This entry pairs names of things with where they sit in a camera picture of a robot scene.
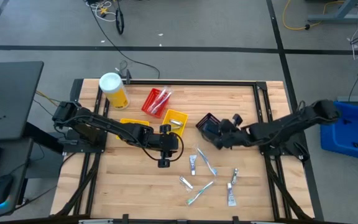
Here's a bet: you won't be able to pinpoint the black aluminium table frame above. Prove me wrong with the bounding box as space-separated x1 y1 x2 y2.
53 77 315 224

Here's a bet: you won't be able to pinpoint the grey desk leg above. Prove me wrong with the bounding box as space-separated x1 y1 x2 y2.
306 0 358 25

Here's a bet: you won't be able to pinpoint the long black floor cable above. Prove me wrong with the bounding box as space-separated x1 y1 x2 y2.
88 0 161 79

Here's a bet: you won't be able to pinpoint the blue disposable razor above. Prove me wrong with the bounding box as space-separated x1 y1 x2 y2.
206 124 222 138
204 122 219 135

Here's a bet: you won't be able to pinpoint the black desk panel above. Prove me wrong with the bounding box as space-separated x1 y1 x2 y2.
0 61 45 141

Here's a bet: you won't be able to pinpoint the green white toothbrush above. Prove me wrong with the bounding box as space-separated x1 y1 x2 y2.
186 180 214 207

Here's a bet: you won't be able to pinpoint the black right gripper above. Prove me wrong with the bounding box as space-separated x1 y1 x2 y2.
212 113 252 150

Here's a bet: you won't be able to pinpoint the white cable bundle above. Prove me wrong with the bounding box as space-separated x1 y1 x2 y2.
85 0 118 23

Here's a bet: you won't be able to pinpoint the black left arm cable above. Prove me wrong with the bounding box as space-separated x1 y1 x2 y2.
141 132 185 162

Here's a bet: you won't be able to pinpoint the black cable loop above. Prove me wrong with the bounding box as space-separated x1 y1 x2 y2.
114 7 126 35

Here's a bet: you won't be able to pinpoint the black computer mouse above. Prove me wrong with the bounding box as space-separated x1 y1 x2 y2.
0 174 15 207

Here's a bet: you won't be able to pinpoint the yellow floor cable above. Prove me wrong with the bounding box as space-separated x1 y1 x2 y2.
282 0 346 31

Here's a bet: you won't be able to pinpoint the yellow wires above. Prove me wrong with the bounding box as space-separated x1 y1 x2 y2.
35 90 62 108

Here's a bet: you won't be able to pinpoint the blue plastic bin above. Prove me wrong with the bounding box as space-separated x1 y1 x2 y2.
319 100 358 163

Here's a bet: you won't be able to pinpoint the blue white toothbrush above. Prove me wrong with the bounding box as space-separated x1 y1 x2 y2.
194 146 219 177
147 88 167 113

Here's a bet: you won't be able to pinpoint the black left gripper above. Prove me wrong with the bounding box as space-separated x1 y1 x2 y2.
149 124 180 169

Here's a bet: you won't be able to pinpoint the dark grey desk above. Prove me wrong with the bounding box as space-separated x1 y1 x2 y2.
0 138 34 218

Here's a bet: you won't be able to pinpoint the red white toothbrush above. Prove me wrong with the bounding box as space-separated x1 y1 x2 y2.
150 88 174 115

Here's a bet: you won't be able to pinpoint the black plastic basket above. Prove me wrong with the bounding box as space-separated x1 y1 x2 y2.
195 112 223 141

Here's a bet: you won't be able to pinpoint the yellow wipes canister white lid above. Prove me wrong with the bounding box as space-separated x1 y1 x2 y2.
98 72 131 110

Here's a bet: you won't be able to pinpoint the yellow plastic basket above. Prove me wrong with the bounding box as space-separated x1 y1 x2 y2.
162 108 190 138
116 118 150 141

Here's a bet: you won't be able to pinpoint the small white toothpaste tube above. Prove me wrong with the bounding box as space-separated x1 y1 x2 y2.
226 182 237 207
188 154 198 177

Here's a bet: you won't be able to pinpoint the red plastic basket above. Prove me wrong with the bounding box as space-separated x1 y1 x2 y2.
140 87 172 119

